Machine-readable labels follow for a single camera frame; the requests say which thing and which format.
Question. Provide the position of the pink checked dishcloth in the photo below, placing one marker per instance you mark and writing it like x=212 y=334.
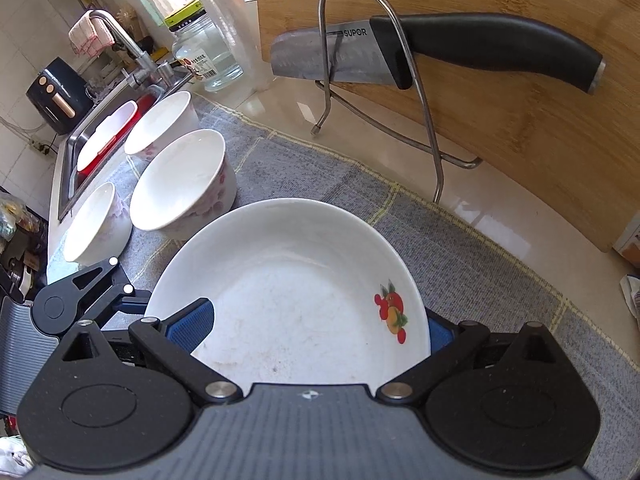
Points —
x=89 y=36

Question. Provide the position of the black-handled santoku knife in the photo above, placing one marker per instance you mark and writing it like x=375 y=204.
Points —
x=369 y=51

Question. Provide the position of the steel kitchen faucet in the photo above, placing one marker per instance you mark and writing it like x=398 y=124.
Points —
x=147 y=69

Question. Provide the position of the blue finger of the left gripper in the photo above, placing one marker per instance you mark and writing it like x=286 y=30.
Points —
x=134 y=303

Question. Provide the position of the grey and teal dish towel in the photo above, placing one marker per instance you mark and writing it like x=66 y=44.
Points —
x=471 y=266

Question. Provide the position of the white bowl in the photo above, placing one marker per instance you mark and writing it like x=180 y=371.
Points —
x=188 y=185
x=101 y=228
x=164 y=123

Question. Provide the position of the black air fryer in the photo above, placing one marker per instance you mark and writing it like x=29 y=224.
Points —
x=60 y=96

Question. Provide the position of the red-white food bag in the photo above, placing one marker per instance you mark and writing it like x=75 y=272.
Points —
x=628 y=245

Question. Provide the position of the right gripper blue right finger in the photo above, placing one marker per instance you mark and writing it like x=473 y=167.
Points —
x=442 y=331

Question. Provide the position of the bamboo cutting board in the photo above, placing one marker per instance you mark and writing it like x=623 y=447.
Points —
x=577 y=152

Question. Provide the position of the glass jar with green lid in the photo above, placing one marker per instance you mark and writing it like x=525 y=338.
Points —
x=200 y=48

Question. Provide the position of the white fruit-print plate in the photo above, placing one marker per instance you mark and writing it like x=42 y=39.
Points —
x=304 y=293

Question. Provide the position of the white clipped plastic bag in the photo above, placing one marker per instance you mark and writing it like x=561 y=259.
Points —
x=630 y=286

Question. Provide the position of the red and white sink basin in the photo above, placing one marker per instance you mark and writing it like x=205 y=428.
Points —
x=110 y=131

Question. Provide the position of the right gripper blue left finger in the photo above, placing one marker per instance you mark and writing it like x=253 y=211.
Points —
x=188 y=327

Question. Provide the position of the clear plastic wrap roll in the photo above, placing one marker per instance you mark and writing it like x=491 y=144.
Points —
x=242 y=38

